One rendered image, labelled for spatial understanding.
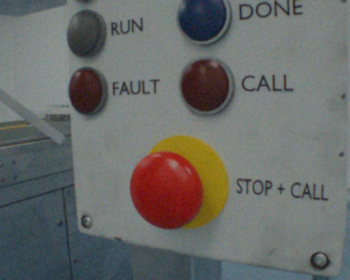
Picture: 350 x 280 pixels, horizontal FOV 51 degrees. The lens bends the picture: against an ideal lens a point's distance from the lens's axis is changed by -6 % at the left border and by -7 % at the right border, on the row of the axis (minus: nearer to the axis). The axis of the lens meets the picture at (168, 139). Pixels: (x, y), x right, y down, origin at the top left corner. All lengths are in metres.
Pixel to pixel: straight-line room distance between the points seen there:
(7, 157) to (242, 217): 0.85
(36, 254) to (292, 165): 1.05
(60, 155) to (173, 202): 0.96
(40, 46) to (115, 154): 5.62
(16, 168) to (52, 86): 4.61
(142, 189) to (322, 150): 0.09
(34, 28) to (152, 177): 5.81
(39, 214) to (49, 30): 4.70
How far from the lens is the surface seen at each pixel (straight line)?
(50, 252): 1.23
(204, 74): 0.19
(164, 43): 0.22
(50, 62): 5.66
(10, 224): 1.11
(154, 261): 0.32
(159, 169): 0.19
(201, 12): 0.20
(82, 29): 0.24
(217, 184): 0.20
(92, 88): 0.23
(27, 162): 1.05
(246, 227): 0.21
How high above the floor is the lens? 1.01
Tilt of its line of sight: 7 degrees down
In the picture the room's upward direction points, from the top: 2 degrees counter-clockwise
